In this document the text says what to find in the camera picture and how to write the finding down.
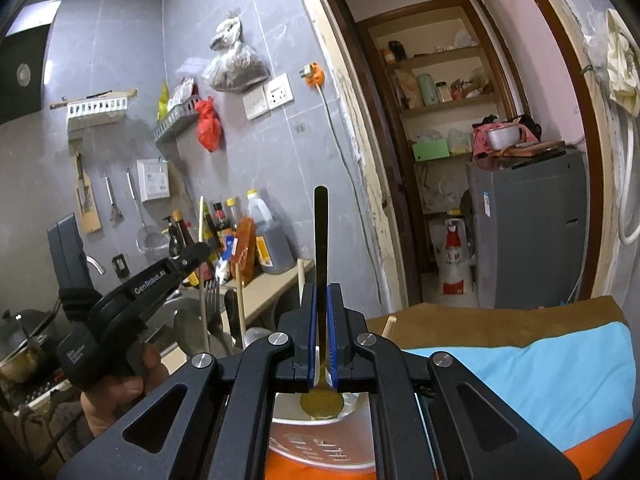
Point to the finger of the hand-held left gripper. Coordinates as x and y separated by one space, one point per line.
150 277

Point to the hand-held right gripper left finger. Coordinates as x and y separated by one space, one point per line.
311 340

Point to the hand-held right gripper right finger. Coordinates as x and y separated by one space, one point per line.
334 340

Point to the wooden chopstick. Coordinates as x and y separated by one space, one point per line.
301 280
389 326
241 305

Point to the steel fork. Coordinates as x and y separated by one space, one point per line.
212 297

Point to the steel spoon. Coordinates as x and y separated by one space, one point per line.
320 230
189 332

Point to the white plastic utensil holder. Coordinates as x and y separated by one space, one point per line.
320 440

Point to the person's left hand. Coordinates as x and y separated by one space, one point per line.
125 395

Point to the metal skimmer ladle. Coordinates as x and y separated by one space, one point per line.
150 241

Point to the steel faucet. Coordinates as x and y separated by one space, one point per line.
97 264

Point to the metal spatula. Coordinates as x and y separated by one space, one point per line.
116 215

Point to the blue white packet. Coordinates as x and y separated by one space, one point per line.
227 255

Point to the hanging wooden board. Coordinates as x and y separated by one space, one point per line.
90 220

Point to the sauce bottle with red cap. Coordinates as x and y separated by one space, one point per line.
218 217

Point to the dark cooking pot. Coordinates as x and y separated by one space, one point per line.
25 355

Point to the brown orange packet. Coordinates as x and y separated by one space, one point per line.
245 240

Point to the plastic jug with yellow cap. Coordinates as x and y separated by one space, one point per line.
267 245

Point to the sauce bottle with yellow cap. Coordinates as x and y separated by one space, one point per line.
231 210

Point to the white sack with red print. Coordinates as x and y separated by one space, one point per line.
454 270

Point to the red plastic bag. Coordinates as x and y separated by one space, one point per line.
209 127

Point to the yellow packet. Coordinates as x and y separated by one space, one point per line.
163 102

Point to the translucent plastic bag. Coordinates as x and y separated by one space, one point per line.
442 192

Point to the wooden stick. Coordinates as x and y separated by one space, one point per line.
100 97

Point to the blue orange brown tablecloth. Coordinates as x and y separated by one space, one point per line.
525 375

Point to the green box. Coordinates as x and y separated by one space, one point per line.
430 150

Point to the grey washing machine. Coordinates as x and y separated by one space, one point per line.
525 240

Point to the plastic bag of dried goods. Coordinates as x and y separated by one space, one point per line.
235 67

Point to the white plastic bag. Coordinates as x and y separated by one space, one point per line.
460 141

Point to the pink cloth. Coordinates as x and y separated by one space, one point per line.
482 140

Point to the wooden shelf unit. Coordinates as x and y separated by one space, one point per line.
440 107

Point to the orange plug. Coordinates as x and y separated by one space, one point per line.
314 76

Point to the brown paper bag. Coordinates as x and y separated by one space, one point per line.
405 89

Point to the pale metal pot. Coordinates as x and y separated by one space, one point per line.
502 138

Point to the pale green tumbler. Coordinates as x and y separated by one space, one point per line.
425 90

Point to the small jar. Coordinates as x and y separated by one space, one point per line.
441 92

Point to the wooden cutting board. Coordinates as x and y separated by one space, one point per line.
537 149

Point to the red snack packets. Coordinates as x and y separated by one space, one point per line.
464 90

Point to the black cloth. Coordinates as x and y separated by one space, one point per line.
532 131

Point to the orange jar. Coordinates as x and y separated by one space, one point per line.
387 56

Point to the black bottle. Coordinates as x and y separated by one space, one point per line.
397 51

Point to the crumpled white bag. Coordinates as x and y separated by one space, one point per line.
462 41

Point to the cream rubber gloves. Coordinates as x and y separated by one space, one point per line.
622 65

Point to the black wall socket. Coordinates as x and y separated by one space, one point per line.
119 265

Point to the white wall holder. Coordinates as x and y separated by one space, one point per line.
152 180

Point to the white wall rack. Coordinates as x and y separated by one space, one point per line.
95 108

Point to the white wall switch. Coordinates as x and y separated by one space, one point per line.
256 103

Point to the white wall socket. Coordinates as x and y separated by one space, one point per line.
278 91

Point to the brown wooden door frame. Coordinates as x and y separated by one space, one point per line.
597 170

